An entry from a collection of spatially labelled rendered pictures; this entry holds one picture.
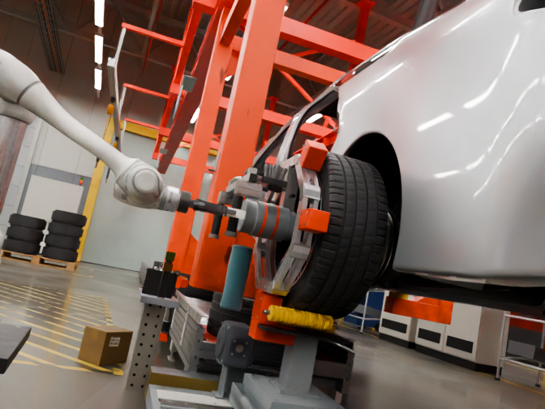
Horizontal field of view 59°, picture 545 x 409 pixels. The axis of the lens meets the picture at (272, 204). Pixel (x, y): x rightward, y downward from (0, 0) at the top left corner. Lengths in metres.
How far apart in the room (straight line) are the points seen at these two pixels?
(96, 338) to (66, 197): 10.15
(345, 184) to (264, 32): 1.12
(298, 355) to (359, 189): 0.68
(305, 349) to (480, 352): 4.91
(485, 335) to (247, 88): 5.04
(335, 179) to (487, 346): 5.27
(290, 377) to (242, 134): 1.16
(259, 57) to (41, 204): 10.76
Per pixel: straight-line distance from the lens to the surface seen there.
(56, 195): 12.89
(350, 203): 1.69
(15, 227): 10.29
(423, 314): 5.09
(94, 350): 2.86
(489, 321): 6.75
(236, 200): 1.69
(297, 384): 1.96
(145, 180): 1.43
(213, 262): 2.29
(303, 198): 1.67
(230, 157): 2.35
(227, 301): 1.96
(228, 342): 2.13
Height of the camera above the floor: 0.64
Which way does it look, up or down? 8 degrees up
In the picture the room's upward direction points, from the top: 11 degrees clockwise
